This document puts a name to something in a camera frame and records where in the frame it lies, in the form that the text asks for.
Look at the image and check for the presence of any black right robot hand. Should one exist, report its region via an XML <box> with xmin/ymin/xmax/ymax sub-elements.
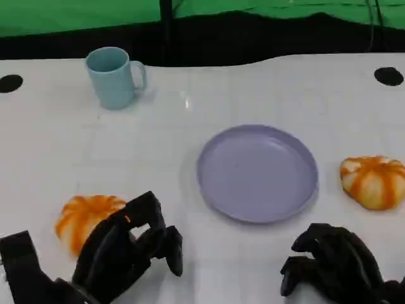
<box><xmin>280</xmin><ymin>223</ymin><xmax>385</xmax><ymax>304</ymax></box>

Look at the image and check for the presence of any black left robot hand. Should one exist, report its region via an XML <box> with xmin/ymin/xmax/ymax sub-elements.
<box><xmin>72</xmin><ymin>191</ymin><xmax>184</xmax><ymax>302</ymax></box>

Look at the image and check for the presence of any orange and white bread roll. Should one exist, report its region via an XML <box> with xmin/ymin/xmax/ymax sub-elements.
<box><xmin>54</xmin><ymin>194</ymin><xmax>128</xmax><ymax>257</ymax></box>
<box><xmin>339</xmin><ymin>155</ymin><xmax>405</xmax><ymax>211</ymax></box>

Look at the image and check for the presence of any lilac plate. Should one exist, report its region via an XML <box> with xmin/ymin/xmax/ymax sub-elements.
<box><xmin>196</xmin><ymin>124</ymin><xmax>319</xmax><ymax>225</ymax></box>

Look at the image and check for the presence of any pale green mug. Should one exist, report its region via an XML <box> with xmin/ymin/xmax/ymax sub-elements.
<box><xmin>85</xmin><ymin>46</ymin><xmax>147</xmax><ymax>111</ymax></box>

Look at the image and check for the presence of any black table grommet hole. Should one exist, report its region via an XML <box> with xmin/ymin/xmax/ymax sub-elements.
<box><xmin>373</xmin><ymin>66</ymin><xmax>405</xmax><ymax>87</ymax></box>
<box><xmin>0</xmin><ymin>74</ymin><xmax>24</xmax><ymax>94</ymax></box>

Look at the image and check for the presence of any black vertical pole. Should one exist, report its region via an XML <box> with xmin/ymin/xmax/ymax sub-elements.
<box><xmin>159</xmin><ymin>0</ymin><xmax>175</xmax><ymax>67</ymax></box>

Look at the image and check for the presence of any green backdrop cloth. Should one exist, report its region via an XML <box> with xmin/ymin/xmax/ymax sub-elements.
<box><xmin>0</xmin><ymin>0</ymin><xmax>405</xmax><ymax>39</ymax></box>

